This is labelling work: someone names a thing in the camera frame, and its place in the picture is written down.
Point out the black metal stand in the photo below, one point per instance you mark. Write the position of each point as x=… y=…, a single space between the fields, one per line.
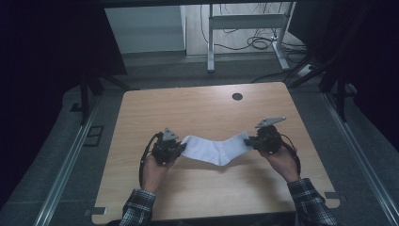
x=84 y=100
x=341 y=100

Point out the aluminium floor rail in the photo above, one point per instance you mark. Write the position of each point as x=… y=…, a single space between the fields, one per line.
x=62 y=175
x=360 y=157

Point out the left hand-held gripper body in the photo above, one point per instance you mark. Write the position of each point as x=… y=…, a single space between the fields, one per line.
x=164 y=149

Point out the white panel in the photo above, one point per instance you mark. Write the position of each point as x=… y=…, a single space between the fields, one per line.
x=144 y=28

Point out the white sock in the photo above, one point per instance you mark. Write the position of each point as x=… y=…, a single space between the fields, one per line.
x=213 y=150

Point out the white metal desk frame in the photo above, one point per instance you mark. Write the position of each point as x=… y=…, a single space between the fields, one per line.
x=244 y=21

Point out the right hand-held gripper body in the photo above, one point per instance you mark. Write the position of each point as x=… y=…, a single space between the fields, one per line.
x=269 y=139

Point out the person's right hand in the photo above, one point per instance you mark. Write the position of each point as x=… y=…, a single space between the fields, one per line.
x=282 y=163

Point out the dark curtain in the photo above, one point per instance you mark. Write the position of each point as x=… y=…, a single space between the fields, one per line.
x=376 y=47
x=37 y=62

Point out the white power strip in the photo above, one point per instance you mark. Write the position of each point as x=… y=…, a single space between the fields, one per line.
x=306 y=70

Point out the person's left hand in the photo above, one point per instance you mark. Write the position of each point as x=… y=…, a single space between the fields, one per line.
x=155 y=174

